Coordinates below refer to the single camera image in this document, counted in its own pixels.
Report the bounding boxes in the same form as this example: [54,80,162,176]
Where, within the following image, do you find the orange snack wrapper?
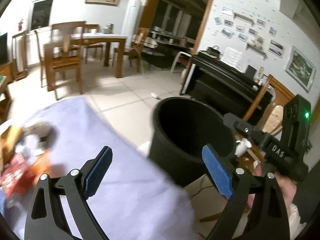
[29,150,53,187]

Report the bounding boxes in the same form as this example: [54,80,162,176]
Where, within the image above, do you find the white standing air conditioner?
[120,0,141,48]

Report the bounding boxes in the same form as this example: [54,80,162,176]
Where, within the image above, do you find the red milk carton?
[1,153,28,198]

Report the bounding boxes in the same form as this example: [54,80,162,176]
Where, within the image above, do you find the wooden coffee table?
[0,75,12,124]

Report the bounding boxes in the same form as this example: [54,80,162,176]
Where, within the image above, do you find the tall wooden side stand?
[11,31,28,81]

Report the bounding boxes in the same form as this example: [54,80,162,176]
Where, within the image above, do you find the lilac tablecloth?
[12,97,197,239]

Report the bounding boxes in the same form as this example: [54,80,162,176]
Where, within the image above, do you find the black trash bin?
[149,97,236,187]

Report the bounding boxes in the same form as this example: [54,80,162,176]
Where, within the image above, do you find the white tissue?
[23,121,59,149]

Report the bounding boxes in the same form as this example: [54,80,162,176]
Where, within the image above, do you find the black television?
[0,33,8,64]

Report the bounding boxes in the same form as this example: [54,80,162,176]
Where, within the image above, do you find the wooden dining chair front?
[43,21,86,99]

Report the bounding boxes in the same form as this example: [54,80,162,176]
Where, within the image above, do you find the yellow snack bag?
[1,126,23,166]

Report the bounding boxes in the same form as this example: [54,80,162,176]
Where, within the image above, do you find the wooden chair far right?
[123,28,150,73]

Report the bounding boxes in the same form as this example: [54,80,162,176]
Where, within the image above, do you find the wooden armchair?
[242,75,295,137]

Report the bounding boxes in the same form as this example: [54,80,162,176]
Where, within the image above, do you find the wooden dining table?
[81,33,126,77]

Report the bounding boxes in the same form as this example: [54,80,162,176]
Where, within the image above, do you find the black piano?
[180,51,262,118]

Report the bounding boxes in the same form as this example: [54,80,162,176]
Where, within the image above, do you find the metal kettle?
[104,23,114,34]

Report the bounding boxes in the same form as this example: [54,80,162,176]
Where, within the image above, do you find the framed landscape picture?
[285,46,316,93]

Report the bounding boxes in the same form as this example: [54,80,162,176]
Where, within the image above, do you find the person's right hand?
[253,161,297,211]

